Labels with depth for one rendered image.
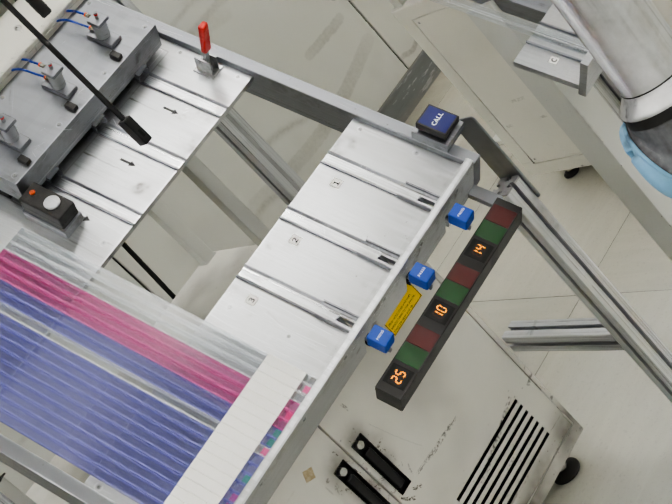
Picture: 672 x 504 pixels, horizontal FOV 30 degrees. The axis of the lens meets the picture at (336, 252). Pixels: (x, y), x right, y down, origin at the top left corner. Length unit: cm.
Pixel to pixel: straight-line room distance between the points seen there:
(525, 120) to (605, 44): 163
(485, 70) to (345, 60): 123
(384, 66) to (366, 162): 241
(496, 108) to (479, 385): 103
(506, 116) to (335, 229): 135
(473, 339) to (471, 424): 15
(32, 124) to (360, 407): 68
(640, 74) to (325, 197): 56
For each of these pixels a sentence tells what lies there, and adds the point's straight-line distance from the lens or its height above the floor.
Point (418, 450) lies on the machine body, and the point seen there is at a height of 34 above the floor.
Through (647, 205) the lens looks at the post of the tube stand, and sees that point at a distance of 216.
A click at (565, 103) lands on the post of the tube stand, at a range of 205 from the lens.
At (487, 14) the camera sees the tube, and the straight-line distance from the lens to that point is 185.
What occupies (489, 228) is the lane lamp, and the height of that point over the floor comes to 66.
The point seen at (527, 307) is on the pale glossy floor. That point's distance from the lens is 288.
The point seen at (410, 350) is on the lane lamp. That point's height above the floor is 66.
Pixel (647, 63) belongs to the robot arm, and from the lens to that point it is 141.
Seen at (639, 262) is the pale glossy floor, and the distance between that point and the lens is 274.
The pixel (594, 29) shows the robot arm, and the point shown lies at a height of 90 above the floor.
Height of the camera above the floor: 143
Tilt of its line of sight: 22 degrees down
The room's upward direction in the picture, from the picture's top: 44 degrees counter-clockwise
